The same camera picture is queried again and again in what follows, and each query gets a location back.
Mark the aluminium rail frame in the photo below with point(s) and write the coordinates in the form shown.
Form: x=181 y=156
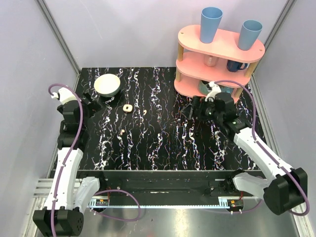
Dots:
x=119 y=198

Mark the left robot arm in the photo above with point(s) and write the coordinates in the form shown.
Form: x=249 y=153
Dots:
x=63 y=211

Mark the white ceramic bowl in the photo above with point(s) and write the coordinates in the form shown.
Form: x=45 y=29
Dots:
x=107 y=85

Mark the beige earbud charging case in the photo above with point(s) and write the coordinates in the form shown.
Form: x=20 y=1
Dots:
x=127 y=108

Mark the light blue mug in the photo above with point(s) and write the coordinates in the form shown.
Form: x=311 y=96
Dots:
x=226 y=89

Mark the tall blue cup left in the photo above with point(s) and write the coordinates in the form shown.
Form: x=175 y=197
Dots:
x=210 y=20

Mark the pink three-tier shelf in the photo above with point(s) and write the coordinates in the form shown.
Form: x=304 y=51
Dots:
x=190 y=68

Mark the tall blue cup right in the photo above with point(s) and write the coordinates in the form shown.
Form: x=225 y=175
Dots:
x=249 y=33

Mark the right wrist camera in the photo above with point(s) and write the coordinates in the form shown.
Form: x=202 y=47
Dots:
x=213 y=89

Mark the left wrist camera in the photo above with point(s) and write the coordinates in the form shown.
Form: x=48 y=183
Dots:
x=63 y=96

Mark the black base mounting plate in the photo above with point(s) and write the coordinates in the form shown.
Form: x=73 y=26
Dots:
x=202 y=182

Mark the green glazed mug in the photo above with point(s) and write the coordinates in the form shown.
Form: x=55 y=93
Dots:
x=203 y=87

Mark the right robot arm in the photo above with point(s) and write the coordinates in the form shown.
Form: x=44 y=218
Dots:
x=283 y=187

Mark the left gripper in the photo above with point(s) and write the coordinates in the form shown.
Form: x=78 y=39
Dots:
x=88 y=103

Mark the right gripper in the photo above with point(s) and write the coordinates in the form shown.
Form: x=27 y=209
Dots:
x=198 y=101

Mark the tall blue cup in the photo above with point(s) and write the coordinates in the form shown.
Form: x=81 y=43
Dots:
x=249 y=33
x=210 y=20

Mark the pink mug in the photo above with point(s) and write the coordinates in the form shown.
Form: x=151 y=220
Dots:
x=210 y=61

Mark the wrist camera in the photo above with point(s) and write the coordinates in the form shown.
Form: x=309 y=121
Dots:
x=213 y=89
x=63 y=96

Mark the dark blue mug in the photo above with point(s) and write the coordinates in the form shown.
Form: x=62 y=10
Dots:
x=234 y=66

